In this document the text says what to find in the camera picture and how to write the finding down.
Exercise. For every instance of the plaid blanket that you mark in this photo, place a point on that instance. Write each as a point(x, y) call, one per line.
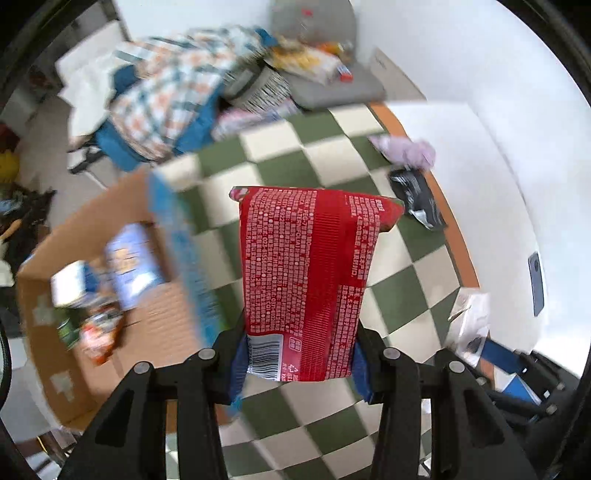
point(166, 91)

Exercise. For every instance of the green snack packet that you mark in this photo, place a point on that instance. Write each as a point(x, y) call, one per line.
point(69, 322)

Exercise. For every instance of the red snack packet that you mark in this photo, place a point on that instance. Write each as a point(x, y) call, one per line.
point(306, 255)

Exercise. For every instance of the black snack packet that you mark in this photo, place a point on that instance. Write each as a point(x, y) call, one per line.
point(413, 194)

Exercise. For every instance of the blue tissue pack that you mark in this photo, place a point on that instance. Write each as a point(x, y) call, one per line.
point(133, 264)

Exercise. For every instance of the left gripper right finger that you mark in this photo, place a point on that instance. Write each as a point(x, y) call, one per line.
point(470, 437)

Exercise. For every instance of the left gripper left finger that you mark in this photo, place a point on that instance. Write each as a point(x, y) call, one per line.
point(125, 439)

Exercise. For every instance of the yellow bucket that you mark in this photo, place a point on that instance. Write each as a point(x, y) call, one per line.
point(9, 167)

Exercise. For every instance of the small red white box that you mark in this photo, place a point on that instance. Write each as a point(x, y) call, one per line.
point(345, 75)

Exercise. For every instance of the grey chair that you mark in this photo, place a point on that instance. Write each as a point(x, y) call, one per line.
point(329, 26)

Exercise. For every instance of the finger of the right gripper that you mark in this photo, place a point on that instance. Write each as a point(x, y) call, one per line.
point(484, 348)

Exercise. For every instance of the smartphone on table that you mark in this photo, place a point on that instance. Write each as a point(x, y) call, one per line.
point(537, 286)

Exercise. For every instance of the cream snack box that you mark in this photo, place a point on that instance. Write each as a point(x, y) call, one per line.
point(308, 63)

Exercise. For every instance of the open cardboard box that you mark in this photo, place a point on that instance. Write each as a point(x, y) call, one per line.
point(170, 322)

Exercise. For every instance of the orange snack packet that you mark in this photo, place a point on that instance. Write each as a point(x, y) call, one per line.
point(98, 334)

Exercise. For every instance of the white bench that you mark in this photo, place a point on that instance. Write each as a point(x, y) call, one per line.
point(87, 74)

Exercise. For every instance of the white cigarette box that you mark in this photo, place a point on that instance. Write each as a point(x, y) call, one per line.
point(469, 325)

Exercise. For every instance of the purple cloth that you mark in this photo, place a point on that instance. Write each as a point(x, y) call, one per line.
point(404, 152)

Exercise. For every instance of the black white patterned bag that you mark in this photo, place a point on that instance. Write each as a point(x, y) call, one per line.
point(255, 89)

